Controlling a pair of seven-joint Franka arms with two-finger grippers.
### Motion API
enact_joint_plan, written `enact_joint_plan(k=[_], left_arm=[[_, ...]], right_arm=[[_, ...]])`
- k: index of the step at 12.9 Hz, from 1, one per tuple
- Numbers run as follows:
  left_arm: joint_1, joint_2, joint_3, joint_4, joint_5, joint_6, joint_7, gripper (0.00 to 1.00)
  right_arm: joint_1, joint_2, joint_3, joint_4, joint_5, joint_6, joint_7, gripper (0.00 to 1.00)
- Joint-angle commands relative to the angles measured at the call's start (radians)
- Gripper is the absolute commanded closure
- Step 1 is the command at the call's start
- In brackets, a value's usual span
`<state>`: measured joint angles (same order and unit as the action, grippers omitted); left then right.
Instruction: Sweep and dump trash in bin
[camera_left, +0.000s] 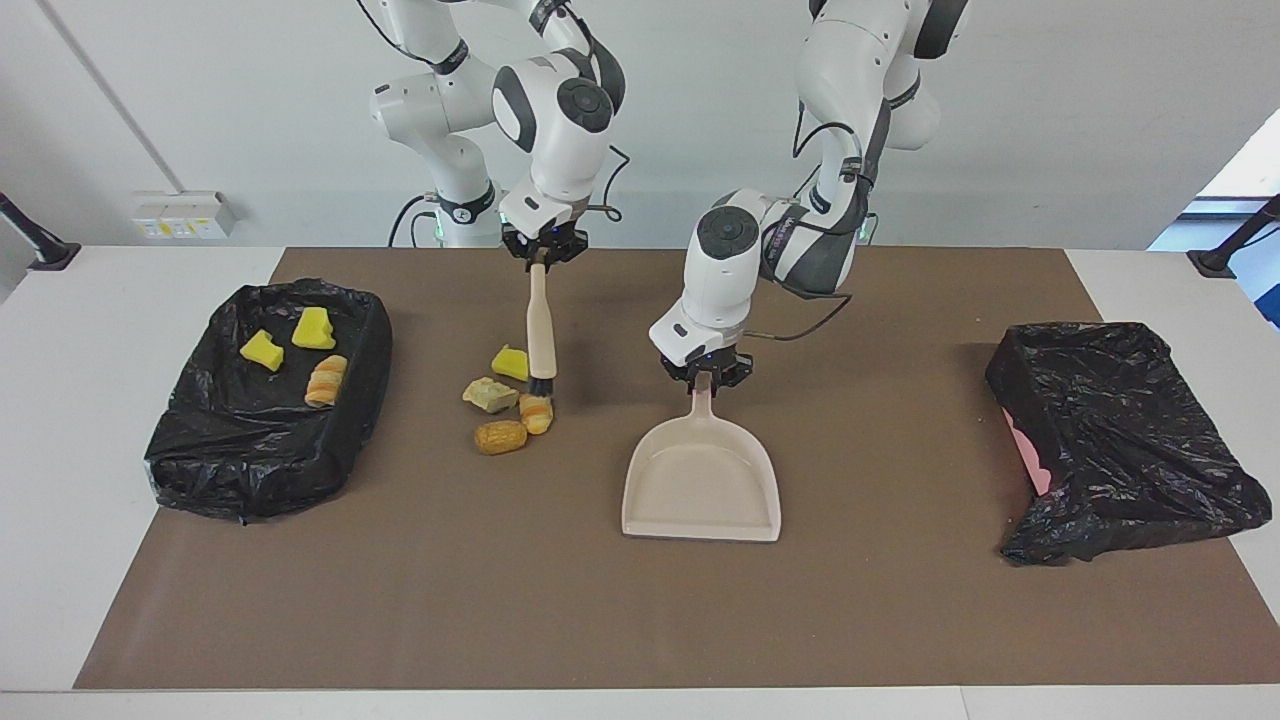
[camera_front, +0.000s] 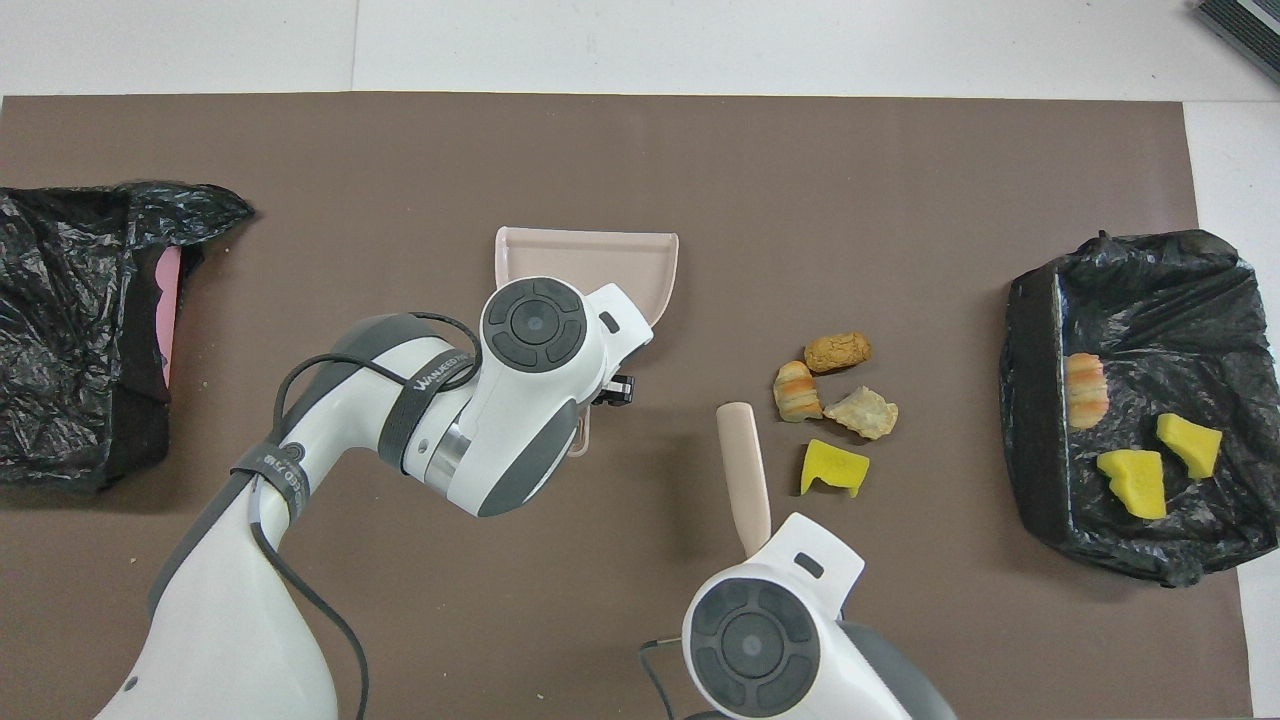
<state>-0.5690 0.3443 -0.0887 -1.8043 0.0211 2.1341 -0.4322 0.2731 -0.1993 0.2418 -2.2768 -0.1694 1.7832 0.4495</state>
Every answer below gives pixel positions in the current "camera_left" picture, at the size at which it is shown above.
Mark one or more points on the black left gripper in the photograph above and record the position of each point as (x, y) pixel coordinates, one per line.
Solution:
(710, 368)

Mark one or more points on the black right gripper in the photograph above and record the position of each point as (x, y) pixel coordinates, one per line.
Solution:
(545, 240)

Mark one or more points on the beige plastic dustpan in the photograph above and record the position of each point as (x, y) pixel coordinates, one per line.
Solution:
(700, 480)

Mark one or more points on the yellow sponge piece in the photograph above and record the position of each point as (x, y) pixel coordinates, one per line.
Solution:
(314, 330)
(510, 364)
(262, 351)

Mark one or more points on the pale greenish toy bread chunk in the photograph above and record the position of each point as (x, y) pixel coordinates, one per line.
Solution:
(490, 396)

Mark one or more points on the orange striped toy bread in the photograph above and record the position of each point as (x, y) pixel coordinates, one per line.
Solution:
(537, 417)

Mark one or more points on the brown toy bread roll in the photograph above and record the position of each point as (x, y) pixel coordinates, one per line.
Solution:
(500, 437)

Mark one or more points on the pale toy bread striped side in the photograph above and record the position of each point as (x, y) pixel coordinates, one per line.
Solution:
(326, 382)

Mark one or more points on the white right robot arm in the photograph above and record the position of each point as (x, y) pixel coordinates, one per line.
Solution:
(560, 150)

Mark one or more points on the pink plastic bin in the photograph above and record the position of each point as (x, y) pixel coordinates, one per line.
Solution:
(1030, 455)

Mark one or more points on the right black-bagged bin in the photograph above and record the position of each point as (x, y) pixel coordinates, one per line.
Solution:
(230, 440)

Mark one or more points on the black-bagged bin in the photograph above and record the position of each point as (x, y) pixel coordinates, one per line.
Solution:
(230, 440)
(1120, 420)

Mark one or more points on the left black-bagged bin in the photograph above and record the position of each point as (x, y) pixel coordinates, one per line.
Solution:
(1120, 420)

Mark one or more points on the brown table mat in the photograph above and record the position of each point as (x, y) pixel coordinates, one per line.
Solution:
(600, 620)

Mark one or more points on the bright window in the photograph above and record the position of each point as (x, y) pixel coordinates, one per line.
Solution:
(1250, 170)

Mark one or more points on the white wall outlet box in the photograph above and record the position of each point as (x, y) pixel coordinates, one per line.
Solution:
(185, 215)

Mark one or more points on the white wall conduit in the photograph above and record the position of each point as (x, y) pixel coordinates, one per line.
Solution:
(116, 100)

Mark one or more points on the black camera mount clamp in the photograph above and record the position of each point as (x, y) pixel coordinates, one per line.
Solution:
(1215, 262)
(50, 252)

